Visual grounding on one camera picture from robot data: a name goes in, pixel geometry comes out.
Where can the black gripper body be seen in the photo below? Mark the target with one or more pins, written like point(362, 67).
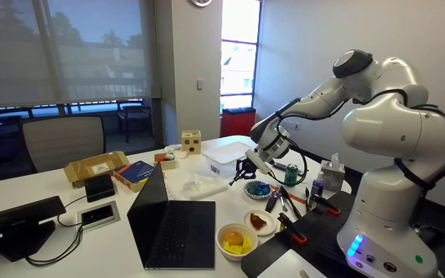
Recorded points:
point(246, 167)

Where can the metal spoon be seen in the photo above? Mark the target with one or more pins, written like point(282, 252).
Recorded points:
point(235, 192)

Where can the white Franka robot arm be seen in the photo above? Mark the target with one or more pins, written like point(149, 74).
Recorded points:
point(397, 133)

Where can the white bowl with toy blocks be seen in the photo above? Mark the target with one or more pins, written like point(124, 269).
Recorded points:
point(258, 195)

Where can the white bowl with yellow contents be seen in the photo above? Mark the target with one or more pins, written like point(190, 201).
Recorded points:
point(237, 241)

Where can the white plastic lidded container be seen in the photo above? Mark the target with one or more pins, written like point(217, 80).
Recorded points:
point(224, 155)

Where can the grey remote control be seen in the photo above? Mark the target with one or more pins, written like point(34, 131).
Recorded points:
point(278, 165)

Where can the thick black marker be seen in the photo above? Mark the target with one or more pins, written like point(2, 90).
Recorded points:
point(272, 201)

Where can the clear plastic bag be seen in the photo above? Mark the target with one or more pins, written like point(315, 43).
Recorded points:
point(201, 185)

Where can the green soda can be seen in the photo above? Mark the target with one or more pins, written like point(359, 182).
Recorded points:
point(291, 176)

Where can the red bin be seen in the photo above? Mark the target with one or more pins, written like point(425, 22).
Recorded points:
point(238, 124)

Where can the brown bread piece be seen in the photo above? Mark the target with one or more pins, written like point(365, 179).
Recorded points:
point(257, 221)

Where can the long black tool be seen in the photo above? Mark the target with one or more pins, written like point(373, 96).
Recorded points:
point(291, 201)

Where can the orange marker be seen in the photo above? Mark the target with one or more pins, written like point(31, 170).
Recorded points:
point(297, 198)

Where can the small white plate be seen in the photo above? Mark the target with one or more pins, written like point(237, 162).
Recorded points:
point(271, 226)

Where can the wooden shape sorter cube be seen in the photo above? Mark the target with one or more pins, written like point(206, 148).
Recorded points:
point(190, 142)

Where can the short black pen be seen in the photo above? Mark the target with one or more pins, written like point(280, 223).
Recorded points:
point(308, 198)

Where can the black clamp with orange tip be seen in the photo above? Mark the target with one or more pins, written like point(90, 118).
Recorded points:
point(326, 204)
point(292, 229)

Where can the black open laptop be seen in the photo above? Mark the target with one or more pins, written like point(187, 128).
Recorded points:
point(181, 233)

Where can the grey tissue box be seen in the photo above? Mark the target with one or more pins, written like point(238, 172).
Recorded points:
point(331, 178)

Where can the black mounting board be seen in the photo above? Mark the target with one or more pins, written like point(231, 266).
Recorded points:
point(320, 232)

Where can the white paper sheet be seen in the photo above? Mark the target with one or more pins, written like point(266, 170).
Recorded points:
point(289, 266)

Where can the blue and orange book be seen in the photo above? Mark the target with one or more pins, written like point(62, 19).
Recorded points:
point(135, 173)

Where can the dark background chair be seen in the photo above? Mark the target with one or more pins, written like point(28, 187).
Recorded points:
point(136, 118)

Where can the small black box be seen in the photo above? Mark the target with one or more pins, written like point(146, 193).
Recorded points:
point(99, 187)

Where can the cardboard box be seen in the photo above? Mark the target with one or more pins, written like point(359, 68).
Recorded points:
point(95, 167)

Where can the table power outlet panel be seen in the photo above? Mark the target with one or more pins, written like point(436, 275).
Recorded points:
point(98, 213)

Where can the padded office chair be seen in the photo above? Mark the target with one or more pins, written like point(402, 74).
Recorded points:
point(62, 141)

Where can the grey roller window blind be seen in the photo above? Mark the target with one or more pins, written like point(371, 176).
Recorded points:
point(93, 51)

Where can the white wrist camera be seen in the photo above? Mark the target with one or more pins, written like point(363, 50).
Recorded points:
point(258, 161)

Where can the white light switch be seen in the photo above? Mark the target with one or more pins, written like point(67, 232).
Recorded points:
point(200, 85)

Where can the wall clock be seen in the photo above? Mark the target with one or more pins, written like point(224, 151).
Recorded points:
point(201, 2)

